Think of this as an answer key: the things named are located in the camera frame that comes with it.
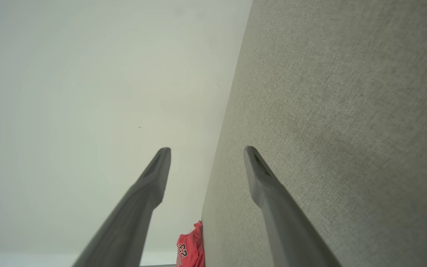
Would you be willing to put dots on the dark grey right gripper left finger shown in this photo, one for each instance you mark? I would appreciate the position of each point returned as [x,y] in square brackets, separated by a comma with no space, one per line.
[132,222]

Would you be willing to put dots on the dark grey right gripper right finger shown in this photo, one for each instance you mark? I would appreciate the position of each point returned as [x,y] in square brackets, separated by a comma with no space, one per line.
[287,230]

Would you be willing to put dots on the red Bulls basketball shorts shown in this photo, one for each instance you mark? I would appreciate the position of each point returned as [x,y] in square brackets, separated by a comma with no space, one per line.
[189,248]

